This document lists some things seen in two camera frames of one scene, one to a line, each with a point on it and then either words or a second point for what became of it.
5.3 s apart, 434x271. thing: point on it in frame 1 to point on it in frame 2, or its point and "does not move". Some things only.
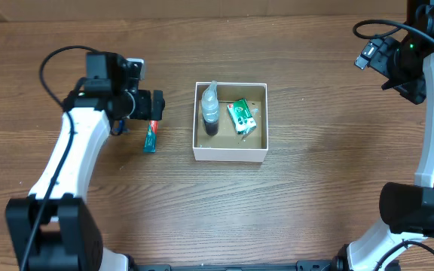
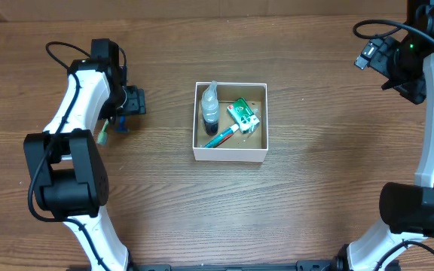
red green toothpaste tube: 150,139 to 222,136
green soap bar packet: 241,116 does not move
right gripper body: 404,70 does not move
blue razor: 120,129 does not move
